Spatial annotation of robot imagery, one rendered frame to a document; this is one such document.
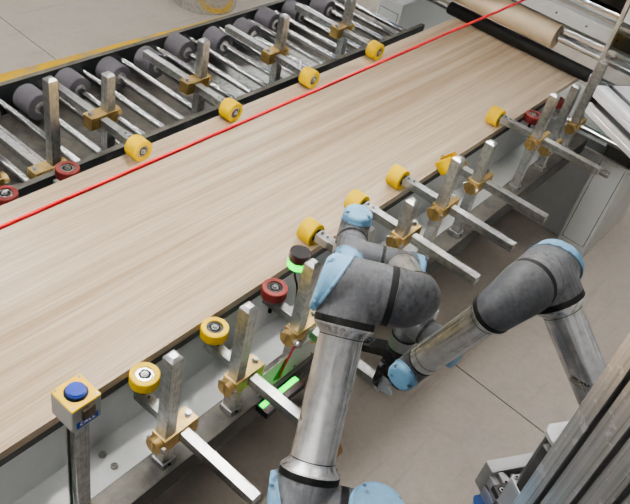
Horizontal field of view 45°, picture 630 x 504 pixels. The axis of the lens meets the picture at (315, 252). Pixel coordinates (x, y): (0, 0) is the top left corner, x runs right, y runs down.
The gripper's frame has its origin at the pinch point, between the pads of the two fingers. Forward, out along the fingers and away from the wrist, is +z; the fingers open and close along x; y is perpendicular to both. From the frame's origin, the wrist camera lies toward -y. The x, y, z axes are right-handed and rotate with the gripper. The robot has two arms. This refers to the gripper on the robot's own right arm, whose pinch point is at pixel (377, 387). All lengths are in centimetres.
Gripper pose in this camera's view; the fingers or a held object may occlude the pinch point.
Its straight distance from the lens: 218.5
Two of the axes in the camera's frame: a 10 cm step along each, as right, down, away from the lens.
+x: 6.3, -4.2, 6.5
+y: 7.5, 5.3, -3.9
